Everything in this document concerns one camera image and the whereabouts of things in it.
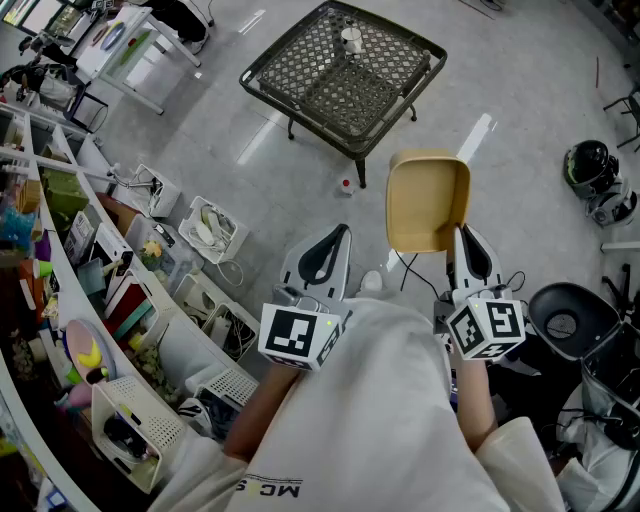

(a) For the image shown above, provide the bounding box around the clear box with flowers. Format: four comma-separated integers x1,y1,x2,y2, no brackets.
124,214,205,296

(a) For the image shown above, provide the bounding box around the black floor cable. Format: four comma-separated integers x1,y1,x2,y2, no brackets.
394,248,432,294

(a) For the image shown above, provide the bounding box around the green tray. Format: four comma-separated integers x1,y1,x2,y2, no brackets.
118,29,152,67

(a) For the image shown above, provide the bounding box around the green box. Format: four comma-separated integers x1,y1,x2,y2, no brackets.
41,168,91,229

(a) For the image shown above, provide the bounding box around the red flat box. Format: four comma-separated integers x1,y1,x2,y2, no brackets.
101,279,152,332

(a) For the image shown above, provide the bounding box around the black and white robot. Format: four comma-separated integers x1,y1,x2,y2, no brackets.
563,139,639,229

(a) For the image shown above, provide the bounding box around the white curved shelf unit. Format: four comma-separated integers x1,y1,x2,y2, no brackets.
0,102,261,512

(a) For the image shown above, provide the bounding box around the yellow plastic container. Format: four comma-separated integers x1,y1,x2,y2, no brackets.
384,148,472,255

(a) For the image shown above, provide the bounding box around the black chair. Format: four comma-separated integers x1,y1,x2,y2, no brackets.
602,83,640,152

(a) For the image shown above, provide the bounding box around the white desk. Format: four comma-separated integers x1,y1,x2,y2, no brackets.
73,5,202,117

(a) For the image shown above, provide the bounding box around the white appliance box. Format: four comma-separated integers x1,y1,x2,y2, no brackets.
91,221,135,282

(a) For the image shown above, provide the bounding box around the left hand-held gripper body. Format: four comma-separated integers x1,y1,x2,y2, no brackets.
258,272,354,372

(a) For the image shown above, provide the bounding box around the black and white shoe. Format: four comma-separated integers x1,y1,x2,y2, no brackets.
176,397,215,437

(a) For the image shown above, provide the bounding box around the dark lattice glass-top table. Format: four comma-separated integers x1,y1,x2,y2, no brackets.
238,0,449,190

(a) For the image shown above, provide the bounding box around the white plastic bag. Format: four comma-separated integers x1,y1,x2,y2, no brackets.
553,399,640,512

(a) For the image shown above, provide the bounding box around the person's left forearm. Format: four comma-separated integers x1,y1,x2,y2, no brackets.
223,366,301,464

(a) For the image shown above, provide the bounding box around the white box with white devices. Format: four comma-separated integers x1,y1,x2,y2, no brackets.
177,195,250,266

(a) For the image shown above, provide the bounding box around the black chair base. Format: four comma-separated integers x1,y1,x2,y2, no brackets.
601,263,640,314

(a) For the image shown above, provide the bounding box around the large white perforated basket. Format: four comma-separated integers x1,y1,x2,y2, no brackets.
90,375,190,495

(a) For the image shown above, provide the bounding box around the person's right forearm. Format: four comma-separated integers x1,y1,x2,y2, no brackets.
453,355,501,454

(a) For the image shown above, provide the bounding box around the pink plate with yellow banana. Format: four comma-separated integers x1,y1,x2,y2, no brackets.
64,318,118,386

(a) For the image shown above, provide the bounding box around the white storage box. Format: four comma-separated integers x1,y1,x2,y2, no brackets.
171,272,222,322

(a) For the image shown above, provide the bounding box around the blue plate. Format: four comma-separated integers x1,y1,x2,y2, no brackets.
99,21,127,52

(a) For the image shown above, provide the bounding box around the white box with black cables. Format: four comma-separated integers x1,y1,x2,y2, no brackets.
201,301,262,364

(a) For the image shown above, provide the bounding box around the person's white shirt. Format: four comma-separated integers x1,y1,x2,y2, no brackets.
148,296,567,512

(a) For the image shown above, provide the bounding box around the white cup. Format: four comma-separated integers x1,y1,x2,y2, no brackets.
340,27,364,55

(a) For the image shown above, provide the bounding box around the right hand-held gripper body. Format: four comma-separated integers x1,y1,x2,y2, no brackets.
432,280,527,361

